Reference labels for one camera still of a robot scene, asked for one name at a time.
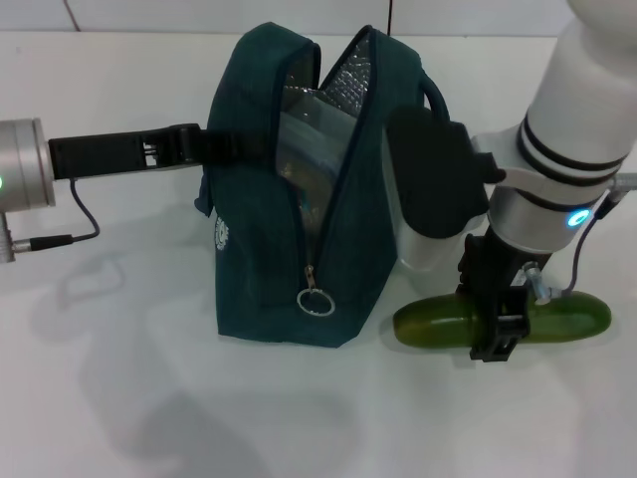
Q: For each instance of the green cucumber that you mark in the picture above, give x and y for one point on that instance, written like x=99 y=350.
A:
x=438 y=321

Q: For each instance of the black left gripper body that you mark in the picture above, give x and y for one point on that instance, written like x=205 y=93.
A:
x=99 y=154

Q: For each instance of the dark teal insulated lunch bag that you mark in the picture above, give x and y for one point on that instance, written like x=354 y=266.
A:
x=358 y=224

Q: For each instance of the black right wrist camera housing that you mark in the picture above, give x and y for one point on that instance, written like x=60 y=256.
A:
x=433 y=174

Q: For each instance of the clear plastic blue-rimmed food container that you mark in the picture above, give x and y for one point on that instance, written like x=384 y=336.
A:
x=308 y=139

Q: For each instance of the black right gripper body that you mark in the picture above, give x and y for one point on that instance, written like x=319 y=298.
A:
x=497 y=259

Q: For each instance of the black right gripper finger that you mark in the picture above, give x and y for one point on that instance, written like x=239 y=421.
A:
x=468 y=269
x=505 y=323

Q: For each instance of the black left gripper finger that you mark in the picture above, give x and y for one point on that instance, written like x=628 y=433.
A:
x=234 y=147

